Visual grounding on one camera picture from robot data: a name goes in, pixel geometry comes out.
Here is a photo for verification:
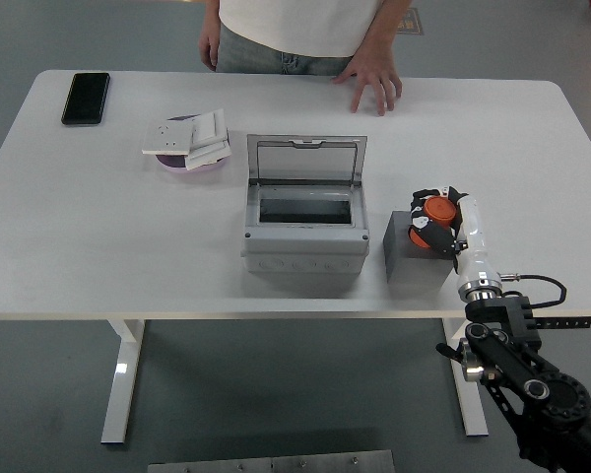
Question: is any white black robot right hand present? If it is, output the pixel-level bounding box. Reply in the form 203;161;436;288
407;185;502;295

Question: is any person's left hand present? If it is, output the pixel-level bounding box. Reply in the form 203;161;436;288
331;41;403;117

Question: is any person's right hand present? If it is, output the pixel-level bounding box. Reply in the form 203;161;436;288
198;24;220;71

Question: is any orange cylindrical battery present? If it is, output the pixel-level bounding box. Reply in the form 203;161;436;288
407;195;458;249

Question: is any transparent hinged box lid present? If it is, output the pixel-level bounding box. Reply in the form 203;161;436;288
246;133;368;184

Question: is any grey plastic junction box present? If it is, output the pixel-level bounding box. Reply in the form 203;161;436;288
240;176;370;275

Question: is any grey box cover frame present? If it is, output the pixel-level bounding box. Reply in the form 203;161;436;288
240;177;370;255

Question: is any brown floor sign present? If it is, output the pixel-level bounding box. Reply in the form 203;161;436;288
396;5;425;35

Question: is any grey block with round hole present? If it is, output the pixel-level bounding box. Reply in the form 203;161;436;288
382;210;459;285

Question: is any person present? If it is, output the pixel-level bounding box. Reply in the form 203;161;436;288
198;0;414;117

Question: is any black table control panel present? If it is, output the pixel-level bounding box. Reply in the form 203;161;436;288
536;316;591;330

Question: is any purple shallow bowl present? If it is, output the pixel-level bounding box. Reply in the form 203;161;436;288
155;113;232;173

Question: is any black smartphone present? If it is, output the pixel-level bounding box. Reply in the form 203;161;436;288
60;72;111;127

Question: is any white table leg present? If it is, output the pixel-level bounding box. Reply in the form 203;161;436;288
100;318;147;444
441;314;490;438

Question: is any grey metal plate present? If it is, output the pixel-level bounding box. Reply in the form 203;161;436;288
147;448;395;473

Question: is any white wall switch panel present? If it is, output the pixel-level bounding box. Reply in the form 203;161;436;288
191;108;230;149
184;137;233;171

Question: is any white wall socket panel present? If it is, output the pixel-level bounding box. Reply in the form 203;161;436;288
142;121;198;157

